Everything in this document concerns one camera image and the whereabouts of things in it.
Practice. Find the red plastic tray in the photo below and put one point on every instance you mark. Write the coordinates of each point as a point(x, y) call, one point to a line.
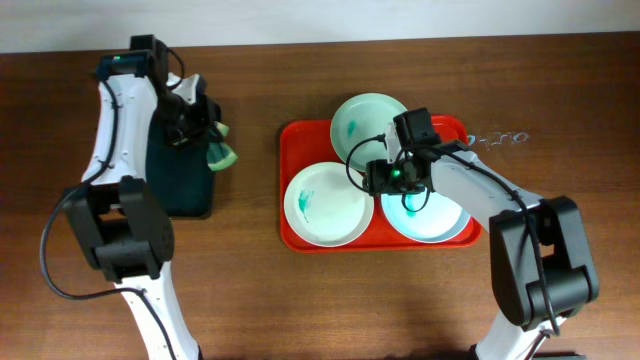
point(306, 142)

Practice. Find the green yellow sponge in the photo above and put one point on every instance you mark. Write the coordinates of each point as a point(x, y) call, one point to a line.
point(219, 154)

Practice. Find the mint green plate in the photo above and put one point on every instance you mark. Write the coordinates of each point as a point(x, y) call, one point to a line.
point(362, 117)

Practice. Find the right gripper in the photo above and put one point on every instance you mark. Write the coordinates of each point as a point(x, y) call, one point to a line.
point(377, 176)

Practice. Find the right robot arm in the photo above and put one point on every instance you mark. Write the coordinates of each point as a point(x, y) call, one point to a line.
point(542, 270)

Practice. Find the white plate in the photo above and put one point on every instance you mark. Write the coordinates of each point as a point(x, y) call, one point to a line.
point(324, 208)

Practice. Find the black rectangular basin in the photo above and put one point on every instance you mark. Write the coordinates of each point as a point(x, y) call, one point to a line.
point(180, 178)

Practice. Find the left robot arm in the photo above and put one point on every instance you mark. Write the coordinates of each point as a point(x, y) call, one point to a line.
point(122, 229)

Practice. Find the light blue plate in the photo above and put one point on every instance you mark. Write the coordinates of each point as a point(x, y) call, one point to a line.
point(427, 217)

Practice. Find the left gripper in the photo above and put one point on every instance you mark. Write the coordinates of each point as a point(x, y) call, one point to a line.
point(201, 120)

